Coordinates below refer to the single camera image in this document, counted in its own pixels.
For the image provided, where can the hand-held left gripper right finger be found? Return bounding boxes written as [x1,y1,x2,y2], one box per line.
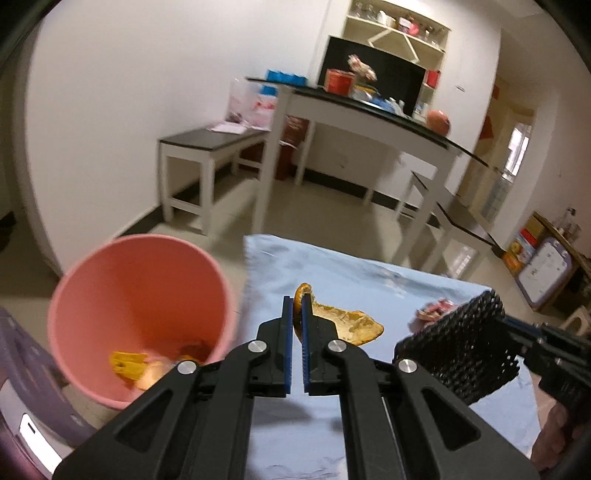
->
[301,291,541,480]

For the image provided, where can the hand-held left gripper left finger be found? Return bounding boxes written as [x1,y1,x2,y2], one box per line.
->
[53,295,296,480]

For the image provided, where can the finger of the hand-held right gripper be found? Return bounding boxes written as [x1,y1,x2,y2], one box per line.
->
[503,315,591,354]

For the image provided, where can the black foam fruit net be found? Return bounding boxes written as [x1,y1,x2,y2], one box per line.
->
[392,290,522,407]

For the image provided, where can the pink clear plastic bag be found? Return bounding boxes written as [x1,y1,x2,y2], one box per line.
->
[414,299,458,330]

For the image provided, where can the pink plastic bucket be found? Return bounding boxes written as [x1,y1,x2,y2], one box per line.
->
[48,234,238,411]

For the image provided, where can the yellow plastic bag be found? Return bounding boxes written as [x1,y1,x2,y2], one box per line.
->
[109,352,149,381]

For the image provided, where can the person's right hand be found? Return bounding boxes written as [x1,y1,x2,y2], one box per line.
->
[531,397,578,472]

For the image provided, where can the white plastic stool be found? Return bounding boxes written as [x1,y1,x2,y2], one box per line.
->
[566,307,591,335]

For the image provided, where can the purple framed drawing board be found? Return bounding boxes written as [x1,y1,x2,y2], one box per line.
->
[515,237,573,311]

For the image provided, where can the colourful fruit carton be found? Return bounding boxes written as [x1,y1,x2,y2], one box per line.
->
[503,228,536,275]

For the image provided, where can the light blue floral cloth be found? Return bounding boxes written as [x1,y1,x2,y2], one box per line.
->
[242,234,543,480]

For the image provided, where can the wooden side desk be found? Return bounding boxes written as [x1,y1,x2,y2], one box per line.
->
[531,211,591,296]

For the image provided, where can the white bench dark top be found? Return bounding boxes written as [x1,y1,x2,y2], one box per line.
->
[158,128,269,236]
[394,171,506,278]

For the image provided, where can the white glass door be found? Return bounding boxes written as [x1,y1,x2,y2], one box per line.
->
[480,97,536,222]

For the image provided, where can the dark red paper bag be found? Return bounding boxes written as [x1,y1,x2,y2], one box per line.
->
[277,115,308,181]

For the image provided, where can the reddish round fruit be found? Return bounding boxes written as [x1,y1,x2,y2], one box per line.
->
[426,109,452,136]

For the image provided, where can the white dining table glass top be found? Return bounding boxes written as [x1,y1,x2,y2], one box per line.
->
[245,76,490,273]

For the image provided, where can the clear hanging plastic bag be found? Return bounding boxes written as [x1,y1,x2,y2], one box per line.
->
[226,78,278,127]

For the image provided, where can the purple plastic chair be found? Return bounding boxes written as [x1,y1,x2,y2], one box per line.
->
[0,307,98,448]

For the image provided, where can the red tin box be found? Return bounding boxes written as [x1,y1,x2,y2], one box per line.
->
[324,69,355,95]

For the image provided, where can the blue plastic packs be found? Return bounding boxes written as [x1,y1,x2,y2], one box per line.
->
[265,69,306,86]

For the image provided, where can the dried flower bouquet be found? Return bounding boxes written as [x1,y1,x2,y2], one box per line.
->
[347,54,377,84]

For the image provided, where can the dark maroon appliance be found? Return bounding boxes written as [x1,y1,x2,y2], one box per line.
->
[0,406,65,480]

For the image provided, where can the black flat screen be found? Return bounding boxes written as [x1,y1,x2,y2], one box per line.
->
[318,36,428,123]

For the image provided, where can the white shelf cabinet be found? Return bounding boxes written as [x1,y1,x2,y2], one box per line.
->
[342,0,451,121]

